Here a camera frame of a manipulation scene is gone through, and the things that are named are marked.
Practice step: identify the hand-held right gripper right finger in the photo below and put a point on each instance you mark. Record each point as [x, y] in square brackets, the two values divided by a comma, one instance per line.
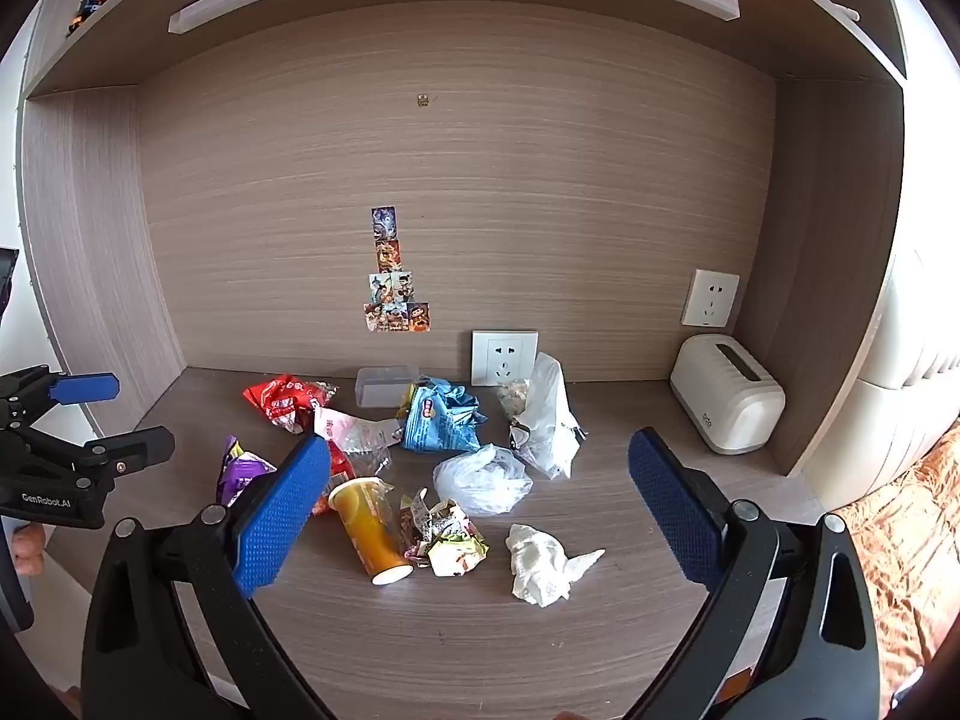
[671, 517]

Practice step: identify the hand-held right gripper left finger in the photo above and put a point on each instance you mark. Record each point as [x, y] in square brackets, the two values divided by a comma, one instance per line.
[281, 517]

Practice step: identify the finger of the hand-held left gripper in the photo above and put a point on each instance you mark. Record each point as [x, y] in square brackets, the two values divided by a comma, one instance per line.
[127, 450]
[82, 388]

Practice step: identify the purple snack wrapper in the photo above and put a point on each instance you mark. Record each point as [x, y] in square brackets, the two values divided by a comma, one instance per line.
[240, 472]

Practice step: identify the orange paper cup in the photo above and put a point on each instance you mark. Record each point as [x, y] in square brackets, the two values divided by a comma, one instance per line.
[367, 532]

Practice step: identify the pink and white wrapper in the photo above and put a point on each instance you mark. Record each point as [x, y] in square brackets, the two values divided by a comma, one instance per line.
[352, 435]

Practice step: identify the red snack packet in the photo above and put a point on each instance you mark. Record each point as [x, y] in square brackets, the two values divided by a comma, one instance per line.
[281, 401]

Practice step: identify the white tissue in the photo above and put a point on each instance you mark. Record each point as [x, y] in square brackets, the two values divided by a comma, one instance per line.
[541, 566]

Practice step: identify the clear plastic bag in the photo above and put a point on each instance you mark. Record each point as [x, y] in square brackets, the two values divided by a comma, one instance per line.
[547, 420]

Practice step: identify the colourful wrapper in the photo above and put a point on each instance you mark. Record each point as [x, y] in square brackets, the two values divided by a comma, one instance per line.
[446, 544]

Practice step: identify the blue snack bag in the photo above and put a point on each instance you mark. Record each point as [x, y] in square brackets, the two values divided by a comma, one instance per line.
[439, 420]

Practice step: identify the white plastic bag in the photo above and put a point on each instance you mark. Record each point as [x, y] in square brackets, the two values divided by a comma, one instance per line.
[481, 481]

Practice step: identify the person's left hand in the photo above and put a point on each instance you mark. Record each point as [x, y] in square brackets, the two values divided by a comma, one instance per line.
[28, 553]

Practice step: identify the black device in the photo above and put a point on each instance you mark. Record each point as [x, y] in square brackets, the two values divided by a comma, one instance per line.
[7, 277]

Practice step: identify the white toaster-shaped device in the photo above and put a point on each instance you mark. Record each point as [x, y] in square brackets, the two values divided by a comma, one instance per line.
[724, 394]

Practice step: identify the clear plastic box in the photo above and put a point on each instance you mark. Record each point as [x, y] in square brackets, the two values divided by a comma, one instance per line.
[386, 384]

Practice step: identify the white padded headboard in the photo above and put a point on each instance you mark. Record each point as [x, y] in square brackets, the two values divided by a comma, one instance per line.
[911, 390]

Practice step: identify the white wall socket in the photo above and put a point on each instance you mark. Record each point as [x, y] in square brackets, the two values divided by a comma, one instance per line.
[504, 358]
[709, 298]

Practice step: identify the group of cartoon wall stickers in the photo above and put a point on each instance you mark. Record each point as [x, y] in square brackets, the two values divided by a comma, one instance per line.
[391, 285]

